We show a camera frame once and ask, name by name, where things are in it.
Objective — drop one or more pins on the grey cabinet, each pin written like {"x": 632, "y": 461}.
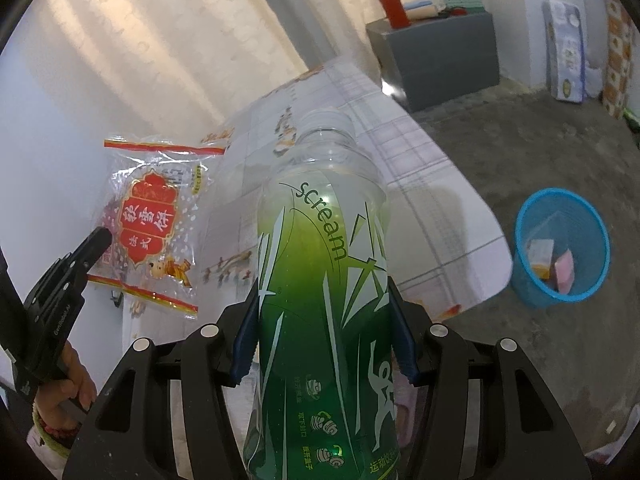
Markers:
{"x": 450, "y": 60}

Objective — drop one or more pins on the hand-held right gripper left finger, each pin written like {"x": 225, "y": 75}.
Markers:
{"x": 245, "y": 340}

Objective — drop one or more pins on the white and purple carton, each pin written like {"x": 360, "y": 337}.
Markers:
{"x": 565, "y": 50}

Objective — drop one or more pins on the pink packet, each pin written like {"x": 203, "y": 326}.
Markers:
{"x": 565, "y": 272}

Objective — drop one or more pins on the green clear plastic bottle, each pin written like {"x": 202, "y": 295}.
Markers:
{"x": 320, "y": 260}

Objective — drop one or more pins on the clear red snack bag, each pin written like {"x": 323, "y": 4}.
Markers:
{"x": 150, "y": 220}

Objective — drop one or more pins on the brick pattern box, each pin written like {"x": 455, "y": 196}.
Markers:
{"x": 617, "y": 60}

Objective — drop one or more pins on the red thermos flask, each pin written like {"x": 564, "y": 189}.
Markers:
{"x": 395, "y": 10}

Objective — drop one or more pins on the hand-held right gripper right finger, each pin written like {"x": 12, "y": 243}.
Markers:
{"x": 404, "y": 342}

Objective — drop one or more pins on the cream curtain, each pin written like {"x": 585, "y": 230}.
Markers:
{"x": 175, "y": 35}

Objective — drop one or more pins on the person's left forearm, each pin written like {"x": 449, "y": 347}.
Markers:
{"x": 45, "y": 447}

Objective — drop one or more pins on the small white orange carton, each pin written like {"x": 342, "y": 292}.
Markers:
{"x": 541, "y": 255}

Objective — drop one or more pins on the blue plastic mesh basket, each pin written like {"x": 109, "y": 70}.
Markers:
{"x": 530, "y": 285}

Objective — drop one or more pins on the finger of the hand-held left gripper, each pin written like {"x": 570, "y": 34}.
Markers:
{"x": 92, "y": 247}

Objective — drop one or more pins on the person's left hand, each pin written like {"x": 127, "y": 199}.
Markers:
{"x": 80, "y": 380}

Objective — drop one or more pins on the white printed plastic bag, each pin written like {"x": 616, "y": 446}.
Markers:
{"x": 605, "y": 455}

